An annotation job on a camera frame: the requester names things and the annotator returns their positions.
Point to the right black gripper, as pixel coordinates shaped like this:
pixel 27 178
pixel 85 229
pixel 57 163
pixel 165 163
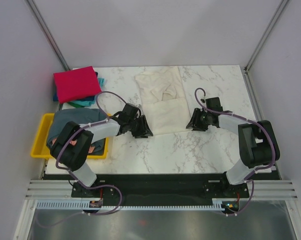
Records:
pixel 194 124

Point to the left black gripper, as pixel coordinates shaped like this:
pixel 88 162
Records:
pixel 144 130

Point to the cream white t shirt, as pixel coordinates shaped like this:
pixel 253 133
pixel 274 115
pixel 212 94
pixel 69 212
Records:
pixel 163 100

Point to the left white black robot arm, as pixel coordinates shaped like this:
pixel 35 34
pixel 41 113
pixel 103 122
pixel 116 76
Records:
pixel 77 133

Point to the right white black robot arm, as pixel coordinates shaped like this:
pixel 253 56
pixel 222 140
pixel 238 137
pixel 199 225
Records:
pixel 258 147

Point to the grey blue t shirt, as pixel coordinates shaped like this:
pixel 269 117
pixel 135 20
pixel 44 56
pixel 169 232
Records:
pixel 80 116

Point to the folded turquoise t shirt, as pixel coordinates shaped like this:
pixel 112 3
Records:
pixel 88 103

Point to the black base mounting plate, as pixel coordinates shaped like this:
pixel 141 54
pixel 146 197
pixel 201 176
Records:
pixel 182 188

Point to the pink t shirt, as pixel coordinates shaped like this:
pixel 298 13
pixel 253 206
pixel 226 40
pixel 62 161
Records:
pixel 74 142

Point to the folded green t shirt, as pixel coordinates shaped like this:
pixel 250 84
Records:
pixel 75 105

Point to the folded magenta t shirt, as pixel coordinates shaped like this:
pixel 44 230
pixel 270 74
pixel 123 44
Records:
pixel 76 83

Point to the folded navy blue t shirt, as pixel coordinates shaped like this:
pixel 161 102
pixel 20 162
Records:
pixel 56 96

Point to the yellow plastic tray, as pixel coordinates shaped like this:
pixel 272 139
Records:
pixel 41 151

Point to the right aluminium frame post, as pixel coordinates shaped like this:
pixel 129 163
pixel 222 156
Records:
pixel 266 34

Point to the aluminium frame post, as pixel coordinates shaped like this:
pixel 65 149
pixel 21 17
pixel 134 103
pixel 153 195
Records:
pixel 266 34
pixel 48 34

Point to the aluminium extrusion rail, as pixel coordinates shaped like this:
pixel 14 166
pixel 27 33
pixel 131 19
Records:
pixel 264 190

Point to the white slotted cable duct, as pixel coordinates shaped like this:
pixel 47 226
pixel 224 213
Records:
pixel 214 204

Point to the left aluminium frame post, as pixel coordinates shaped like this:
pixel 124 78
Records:
pixel 48 34

